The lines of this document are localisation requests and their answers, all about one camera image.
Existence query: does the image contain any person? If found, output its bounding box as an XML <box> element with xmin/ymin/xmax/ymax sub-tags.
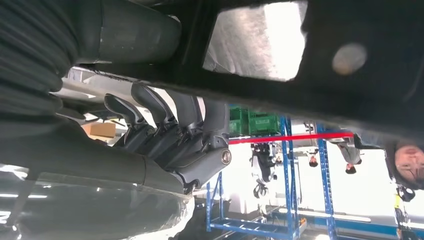
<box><xmin>306</xmin><ymin>148</ymin><xmax>321</xmax><ymax>168</ymax></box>
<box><xmin>335</xmin><ymin>137</ymin><xmax>363</xmax><ymax>175</ymax></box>
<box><xmin>384</xmin><ymin>140</ymin><xmax>424</xmax><ymax>191</ymax></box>

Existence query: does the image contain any green plastic crate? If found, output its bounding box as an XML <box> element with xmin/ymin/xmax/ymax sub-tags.
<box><xmin>248</xmin><ymin>111</ymin><xmax>282</xmax><ymax>136</ymax></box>
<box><xmin>229</xmin><ymin>107</ymin><xmax>250</xmax><ymax>137</ymax></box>

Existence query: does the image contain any red barrier belt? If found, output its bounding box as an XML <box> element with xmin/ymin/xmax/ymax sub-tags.
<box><xmin>228</xmin><ymin>132</ymin><xmax>354</xmax><ymax>146</ymax></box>

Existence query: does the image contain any brown cardboard box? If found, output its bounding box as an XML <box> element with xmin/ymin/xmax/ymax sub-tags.
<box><xmin>82</xmin><ymin>121</ymin><xmax>117</xmax><ymax>145</ymax></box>

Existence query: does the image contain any blue metal shelf rack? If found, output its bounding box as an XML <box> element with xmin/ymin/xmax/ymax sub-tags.
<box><xmin>205</xmin><ymin>115</ymin><xmax>337</xmax><ymax>240</ymax></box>

